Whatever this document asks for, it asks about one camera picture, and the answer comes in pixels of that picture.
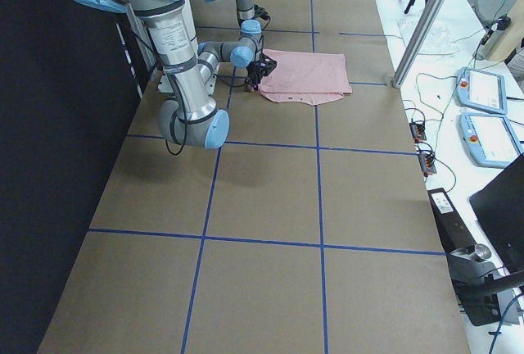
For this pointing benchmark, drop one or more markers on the black camera stand clamp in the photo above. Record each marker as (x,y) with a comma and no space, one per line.
(485,295)

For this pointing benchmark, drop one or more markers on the clear plastic bag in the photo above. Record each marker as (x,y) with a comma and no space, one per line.
(438,41)

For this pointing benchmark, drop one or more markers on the orange circuit board near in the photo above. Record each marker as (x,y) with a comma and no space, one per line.
(426,161)

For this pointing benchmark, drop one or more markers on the orange circuit board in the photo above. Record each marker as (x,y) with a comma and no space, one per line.
(426,161)
(418,130)

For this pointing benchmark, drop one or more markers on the pink Snoopy t-shirt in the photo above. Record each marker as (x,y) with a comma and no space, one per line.
(306,77)

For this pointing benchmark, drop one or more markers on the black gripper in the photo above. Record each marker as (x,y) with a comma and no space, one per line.
(253,72)
(240,22)

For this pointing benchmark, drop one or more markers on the aluminium frame post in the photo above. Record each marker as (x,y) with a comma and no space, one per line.
(419,35)

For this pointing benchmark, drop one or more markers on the brown paper table cover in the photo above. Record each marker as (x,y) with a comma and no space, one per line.
(309,231)

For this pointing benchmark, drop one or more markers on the black laptop lid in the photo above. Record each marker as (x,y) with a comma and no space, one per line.
(499,211)

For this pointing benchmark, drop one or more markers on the orange circuit board far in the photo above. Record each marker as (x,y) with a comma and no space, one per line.
(418,130)

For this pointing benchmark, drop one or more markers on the blue teach pendant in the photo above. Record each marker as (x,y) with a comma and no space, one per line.
(489,139)
(482,91)

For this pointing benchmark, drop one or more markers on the blue teach pendant near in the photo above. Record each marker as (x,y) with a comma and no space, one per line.
(489,139)

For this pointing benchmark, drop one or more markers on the black box with label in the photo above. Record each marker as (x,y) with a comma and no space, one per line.
(453,232)

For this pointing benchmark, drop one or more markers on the blue teach pendant far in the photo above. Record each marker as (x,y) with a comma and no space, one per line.
(482,91)

